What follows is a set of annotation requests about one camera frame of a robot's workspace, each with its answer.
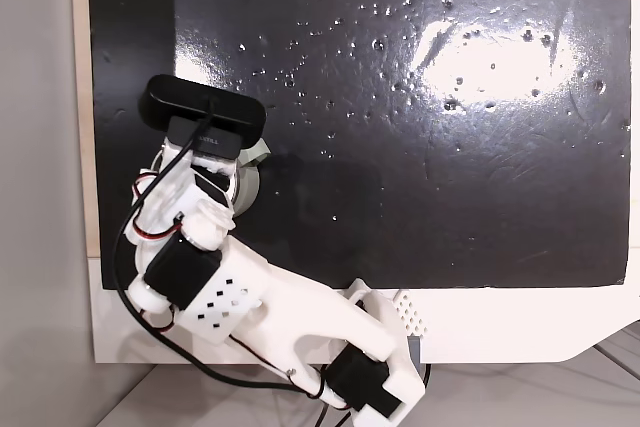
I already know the black camera cable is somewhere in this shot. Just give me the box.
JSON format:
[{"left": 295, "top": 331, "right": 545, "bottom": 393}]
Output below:
[{"left": 112, "top": 96, "right": 321, "bottom": 393}]

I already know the red black servo wire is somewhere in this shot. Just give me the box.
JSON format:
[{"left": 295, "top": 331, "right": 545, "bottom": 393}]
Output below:
[{"left": 130, "top": 170, "right": 184, "bottom": 243}]

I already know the black glossy mat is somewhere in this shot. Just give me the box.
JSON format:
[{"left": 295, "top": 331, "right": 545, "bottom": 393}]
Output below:
[{"left": 87, "top": 0, "right": 633, "bottom": 292}]

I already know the black oval camera box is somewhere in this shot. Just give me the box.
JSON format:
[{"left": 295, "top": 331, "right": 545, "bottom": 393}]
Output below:
[{"left": 137, "top": 73, "right": 267, "bottom": 161}]

